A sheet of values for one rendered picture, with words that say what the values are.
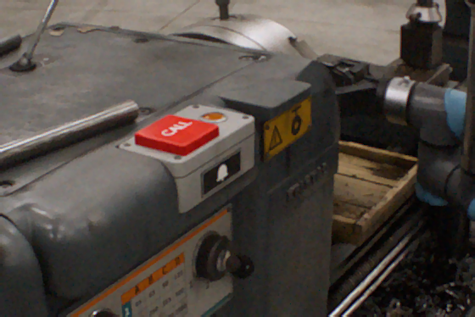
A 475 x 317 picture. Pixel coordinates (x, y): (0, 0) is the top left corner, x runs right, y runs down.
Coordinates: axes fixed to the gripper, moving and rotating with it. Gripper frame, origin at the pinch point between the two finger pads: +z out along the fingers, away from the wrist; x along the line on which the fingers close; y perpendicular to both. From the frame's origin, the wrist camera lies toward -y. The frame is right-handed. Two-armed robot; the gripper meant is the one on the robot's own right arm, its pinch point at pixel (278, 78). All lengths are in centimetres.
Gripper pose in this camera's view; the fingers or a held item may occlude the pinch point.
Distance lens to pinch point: 164.8
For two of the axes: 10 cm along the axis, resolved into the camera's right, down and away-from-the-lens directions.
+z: -8.5, -2.1, 4.9
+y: 5.3, -3.4, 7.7
